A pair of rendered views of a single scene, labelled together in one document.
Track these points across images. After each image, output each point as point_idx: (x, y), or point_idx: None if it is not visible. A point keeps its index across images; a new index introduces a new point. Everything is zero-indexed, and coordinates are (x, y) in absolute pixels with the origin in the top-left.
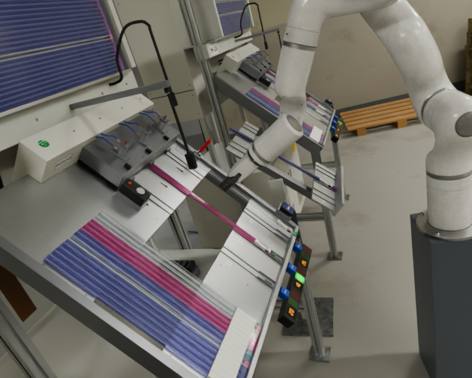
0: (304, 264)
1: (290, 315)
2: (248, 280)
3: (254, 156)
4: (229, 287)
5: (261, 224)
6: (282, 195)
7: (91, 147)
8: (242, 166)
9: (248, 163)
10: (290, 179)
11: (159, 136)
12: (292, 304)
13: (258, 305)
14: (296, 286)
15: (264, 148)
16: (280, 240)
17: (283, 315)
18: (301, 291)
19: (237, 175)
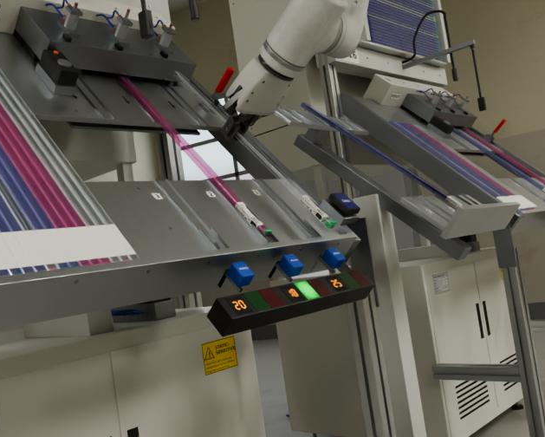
0: (335, 284)
1: (233, 306)
2: (176, 225)
3: (263, 51)
4: (128, 211)
5: (275, 205)
6: (375, 228)
7: (33, 11)
8: (245, 71)
9: (254, 64)
10: (393, 198)
11: (154, 50)
12: (250, 300)
13: (165, 254)
14: (286, 292)
15: (276, 32)
16: (301, 234)
17: (216, 299)
18: (292, 302)
19: (237, 93)
